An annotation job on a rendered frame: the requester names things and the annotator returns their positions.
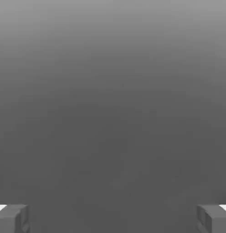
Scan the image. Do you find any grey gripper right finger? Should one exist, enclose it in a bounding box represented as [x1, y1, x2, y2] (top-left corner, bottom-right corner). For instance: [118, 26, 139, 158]
[196, 203, 226, 233]

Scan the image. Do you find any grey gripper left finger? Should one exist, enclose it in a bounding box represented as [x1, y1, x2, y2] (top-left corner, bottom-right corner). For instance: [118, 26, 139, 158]
[0, 203, 31, 233]

